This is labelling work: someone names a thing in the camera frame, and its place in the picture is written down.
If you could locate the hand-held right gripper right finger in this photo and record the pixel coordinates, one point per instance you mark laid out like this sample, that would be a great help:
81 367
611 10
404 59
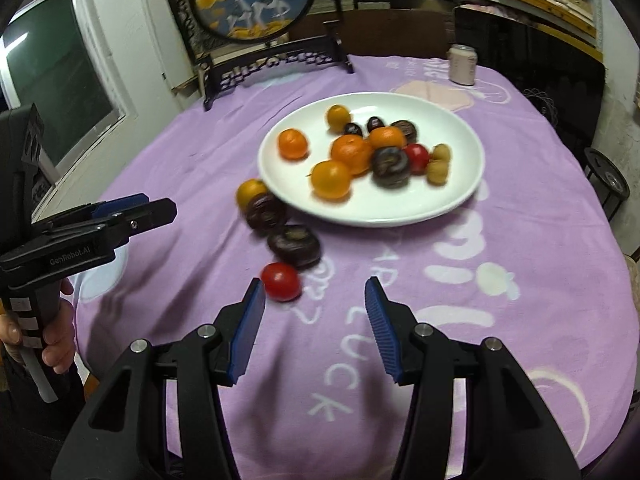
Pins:
382 330

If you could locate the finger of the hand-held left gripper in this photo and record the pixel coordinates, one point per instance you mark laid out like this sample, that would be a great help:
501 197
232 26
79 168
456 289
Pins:
150 215
120 204

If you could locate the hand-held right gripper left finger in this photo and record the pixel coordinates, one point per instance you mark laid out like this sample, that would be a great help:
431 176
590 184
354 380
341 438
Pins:
247 330

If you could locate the dark water chestnut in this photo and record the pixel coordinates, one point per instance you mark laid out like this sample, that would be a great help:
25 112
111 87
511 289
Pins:
265 212
294 246
390 166
406 130

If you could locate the small orange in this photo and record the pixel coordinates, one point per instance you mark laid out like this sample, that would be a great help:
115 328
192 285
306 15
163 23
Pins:
386 137
338 116
250 191
352 154
292 143
330 179

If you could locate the white plate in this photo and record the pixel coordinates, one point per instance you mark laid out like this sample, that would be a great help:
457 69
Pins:
450 195

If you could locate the tan longan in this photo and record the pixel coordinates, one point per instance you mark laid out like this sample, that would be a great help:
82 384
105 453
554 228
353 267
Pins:
436 172
441 151

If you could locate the dark red cherry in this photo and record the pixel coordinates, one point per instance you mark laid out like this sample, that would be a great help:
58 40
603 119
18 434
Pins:
352 129
374 123

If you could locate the person's left hand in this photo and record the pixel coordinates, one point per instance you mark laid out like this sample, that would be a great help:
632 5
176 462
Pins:
60 330

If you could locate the purple printed tablecloth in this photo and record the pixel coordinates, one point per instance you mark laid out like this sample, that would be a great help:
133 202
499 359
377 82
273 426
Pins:
500 360

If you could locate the window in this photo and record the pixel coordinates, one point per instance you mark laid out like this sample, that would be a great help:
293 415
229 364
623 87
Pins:
60 75

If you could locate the white board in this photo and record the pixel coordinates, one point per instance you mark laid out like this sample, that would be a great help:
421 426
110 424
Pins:
165 45

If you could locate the round deer screen on stand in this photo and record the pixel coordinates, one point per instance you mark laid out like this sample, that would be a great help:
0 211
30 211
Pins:
250 0

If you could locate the black round metal stool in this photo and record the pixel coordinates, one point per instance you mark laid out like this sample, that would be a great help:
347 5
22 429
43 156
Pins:
607 177

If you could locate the pale drink can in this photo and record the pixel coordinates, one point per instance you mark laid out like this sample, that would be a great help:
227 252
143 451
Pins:
462 65

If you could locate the shelf of wooden boxes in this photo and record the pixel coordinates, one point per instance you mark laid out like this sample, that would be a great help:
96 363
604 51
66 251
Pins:
597 15

